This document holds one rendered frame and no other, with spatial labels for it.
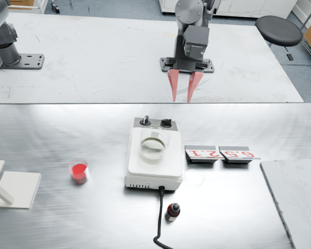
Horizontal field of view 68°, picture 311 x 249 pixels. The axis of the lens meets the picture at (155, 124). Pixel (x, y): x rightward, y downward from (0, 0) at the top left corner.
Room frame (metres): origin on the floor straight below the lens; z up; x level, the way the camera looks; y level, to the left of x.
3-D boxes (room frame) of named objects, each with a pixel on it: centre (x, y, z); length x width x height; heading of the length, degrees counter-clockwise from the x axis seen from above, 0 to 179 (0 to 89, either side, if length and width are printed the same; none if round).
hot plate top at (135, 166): (0.27, -0.01, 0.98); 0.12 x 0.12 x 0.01; 8
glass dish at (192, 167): (0.26, -0.12, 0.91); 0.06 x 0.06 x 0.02
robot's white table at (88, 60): (0.70, 0.14, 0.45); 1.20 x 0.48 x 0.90; 106
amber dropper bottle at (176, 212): (0.16, -0.08, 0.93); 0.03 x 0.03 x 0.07
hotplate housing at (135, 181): (0.29, -0.01, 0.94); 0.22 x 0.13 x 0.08; 8
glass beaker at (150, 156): (0.25, -0.01, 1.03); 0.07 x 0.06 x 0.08; 45
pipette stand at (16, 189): (0.14, 0.28, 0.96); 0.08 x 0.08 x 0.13; 8
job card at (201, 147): (0.33, -0.14, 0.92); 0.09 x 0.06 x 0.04; 102
